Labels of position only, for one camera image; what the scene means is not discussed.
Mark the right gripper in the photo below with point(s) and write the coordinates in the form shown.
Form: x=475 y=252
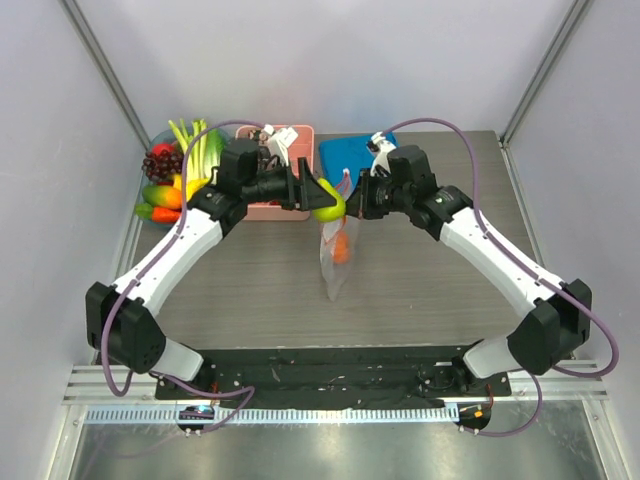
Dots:
x=367 y=195

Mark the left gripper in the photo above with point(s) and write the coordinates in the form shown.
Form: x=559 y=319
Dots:
x=306 y=192

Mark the green pear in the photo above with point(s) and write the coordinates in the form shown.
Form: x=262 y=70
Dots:
x=333 y=212

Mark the clear zip top bag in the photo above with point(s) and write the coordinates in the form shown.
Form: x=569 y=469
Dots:
x=335 y=275

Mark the small orange fruit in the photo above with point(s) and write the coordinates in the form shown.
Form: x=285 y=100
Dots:
x=341 y=253

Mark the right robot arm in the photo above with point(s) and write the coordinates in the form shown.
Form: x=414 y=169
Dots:
x=554 y=313

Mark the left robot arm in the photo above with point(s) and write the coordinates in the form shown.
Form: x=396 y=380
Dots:
x=120 y=318

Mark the teal food bowl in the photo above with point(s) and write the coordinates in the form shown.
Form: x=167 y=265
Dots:
x=168 y=137

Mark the pink divided tray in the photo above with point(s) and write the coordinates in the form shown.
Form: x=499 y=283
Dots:
x=303 y=146

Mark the blue folded cloth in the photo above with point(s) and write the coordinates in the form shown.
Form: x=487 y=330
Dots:
x=348 y=152

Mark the dark sushi roll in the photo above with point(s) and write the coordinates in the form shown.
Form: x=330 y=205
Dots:
x=256 y=135

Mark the green lettuce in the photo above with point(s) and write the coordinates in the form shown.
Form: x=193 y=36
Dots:
x=216 y=140

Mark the green celery stalks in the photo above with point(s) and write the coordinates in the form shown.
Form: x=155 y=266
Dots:
x=193 y=152

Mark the yellow starfruit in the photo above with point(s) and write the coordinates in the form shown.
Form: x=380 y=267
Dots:
x=177 y=181

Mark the orange carrot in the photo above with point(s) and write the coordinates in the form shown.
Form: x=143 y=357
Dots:
x=157 y=214

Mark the purple grape bunch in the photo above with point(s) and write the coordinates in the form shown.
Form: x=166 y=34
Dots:
x=161 y=167

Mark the green orange mango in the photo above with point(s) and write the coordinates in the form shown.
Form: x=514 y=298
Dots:
x=163 y=196

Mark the red apple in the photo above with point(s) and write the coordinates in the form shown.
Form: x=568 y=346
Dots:
x=162 y=148

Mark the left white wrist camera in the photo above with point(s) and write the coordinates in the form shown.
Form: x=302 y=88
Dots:
x=280 y=139

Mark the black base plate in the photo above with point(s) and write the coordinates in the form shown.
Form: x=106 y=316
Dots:
x=373 y=378

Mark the perforated cable rail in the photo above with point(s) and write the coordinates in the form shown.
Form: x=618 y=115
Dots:
x=200 y=414

